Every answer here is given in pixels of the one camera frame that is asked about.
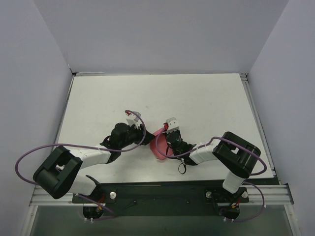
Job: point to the aluminium front crossbar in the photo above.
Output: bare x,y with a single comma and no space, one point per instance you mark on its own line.
115,194

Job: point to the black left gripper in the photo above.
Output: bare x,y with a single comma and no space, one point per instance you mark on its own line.
143,134

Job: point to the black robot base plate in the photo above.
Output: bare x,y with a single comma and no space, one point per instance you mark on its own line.
164,208

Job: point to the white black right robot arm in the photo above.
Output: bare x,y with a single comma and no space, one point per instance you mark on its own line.
237,154

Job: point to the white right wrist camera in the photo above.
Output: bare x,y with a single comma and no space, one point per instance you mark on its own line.
172,125

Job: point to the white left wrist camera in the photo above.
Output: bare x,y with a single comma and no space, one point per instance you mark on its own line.
133,119

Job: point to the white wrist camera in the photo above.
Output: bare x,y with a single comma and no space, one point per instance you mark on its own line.
133,119
172,125

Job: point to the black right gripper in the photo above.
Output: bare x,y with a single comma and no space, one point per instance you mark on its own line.
167,134

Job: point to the aluminium table frame rail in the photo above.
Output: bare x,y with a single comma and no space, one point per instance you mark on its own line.
244,79

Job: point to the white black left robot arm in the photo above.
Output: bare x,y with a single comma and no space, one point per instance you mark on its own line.
58,174

